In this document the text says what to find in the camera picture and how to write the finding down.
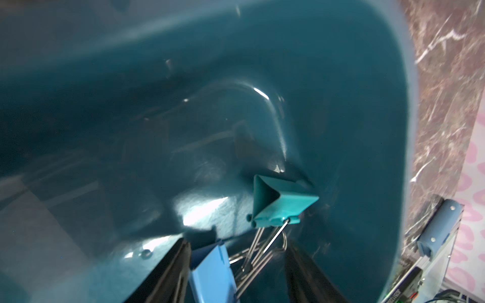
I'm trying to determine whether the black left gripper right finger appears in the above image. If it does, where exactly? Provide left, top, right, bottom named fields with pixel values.
left=285, top=242, right=348, bottom=303

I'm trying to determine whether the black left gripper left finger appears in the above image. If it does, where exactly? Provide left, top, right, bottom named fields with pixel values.
left=125, top=238, right=191, bottom=303

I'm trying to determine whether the blue binder clip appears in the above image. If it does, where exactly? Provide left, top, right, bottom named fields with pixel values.
left=188, top=240, right=289, bottom=303

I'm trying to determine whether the teal binder clip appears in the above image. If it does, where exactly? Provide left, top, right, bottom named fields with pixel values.
left=240, top=175, right=320, bottom=273

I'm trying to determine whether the dark teal storage box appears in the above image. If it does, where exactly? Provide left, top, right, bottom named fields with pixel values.
left=1, top=1, right=418, bottom=302

